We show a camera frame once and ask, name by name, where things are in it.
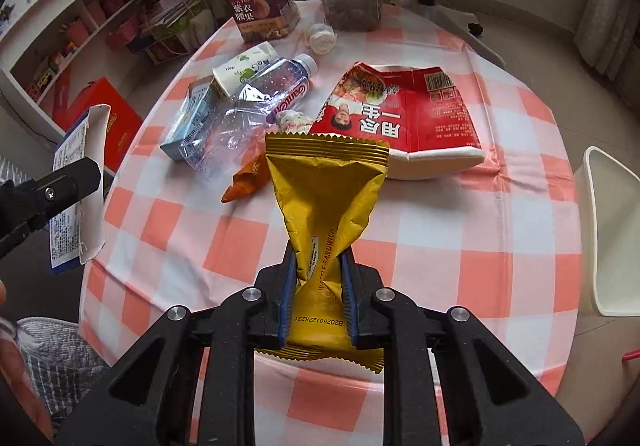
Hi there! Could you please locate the small crumpled wrapper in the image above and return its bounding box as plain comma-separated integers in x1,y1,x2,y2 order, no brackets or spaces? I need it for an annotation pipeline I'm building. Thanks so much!
270,109,315,134

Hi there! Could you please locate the white blue-label paper carton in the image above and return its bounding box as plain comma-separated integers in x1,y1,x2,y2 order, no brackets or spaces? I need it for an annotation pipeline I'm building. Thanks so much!
48,104,112,274

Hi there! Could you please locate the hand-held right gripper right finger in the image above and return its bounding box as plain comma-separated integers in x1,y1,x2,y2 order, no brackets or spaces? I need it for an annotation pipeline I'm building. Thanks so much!
340,251,586,446

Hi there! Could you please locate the white tissue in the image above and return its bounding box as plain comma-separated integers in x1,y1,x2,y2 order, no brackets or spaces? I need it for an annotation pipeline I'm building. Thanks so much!
306,22,337,56

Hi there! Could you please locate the grey quilted cloth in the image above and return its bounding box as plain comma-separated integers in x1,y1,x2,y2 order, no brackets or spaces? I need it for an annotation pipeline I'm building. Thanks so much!
0,316,108,432

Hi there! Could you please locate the white paper cup green print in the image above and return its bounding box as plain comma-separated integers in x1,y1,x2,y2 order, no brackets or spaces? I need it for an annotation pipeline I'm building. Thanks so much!
211,41,278,100

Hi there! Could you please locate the crushed clear plastic bottle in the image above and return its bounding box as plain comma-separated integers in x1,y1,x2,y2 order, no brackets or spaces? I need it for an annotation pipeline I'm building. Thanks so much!
177,54,319,177

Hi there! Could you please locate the red gift box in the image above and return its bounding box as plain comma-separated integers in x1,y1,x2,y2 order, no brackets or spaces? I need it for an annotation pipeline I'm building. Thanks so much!
52,76,146,174

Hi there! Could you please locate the white plastic trash bin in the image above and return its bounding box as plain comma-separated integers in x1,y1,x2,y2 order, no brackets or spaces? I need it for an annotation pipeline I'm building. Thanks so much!
572,146,640,317

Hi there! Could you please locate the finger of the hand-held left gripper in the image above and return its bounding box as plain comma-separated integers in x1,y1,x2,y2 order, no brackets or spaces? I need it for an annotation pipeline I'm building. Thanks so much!
0,157,103,259

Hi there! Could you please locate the yellow snack wrapper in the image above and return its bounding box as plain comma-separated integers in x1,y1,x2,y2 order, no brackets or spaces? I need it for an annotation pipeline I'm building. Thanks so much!
254,132,391,374

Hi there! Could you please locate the orange white checkered tablecloth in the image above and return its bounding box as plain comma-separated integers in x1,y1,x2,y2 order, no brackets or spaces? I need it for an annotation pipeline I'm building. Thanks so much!
79,0,586,446

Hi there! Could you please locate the orange snack wrapper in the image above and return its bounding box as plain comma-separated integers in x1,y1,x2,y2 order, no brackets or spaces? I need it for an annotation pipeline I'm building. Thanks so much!
221,151,271,204

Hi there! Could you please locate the blue drink carton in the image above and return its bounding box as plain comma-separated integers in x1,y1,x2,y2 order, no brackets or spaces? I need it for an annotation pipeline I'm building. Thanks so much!
160,80,221,162

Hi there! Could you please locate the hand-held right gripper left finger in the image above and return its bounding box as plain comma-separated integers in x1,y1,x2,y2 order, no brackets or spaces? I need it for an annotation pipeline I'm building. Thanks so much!
55,241,301,446

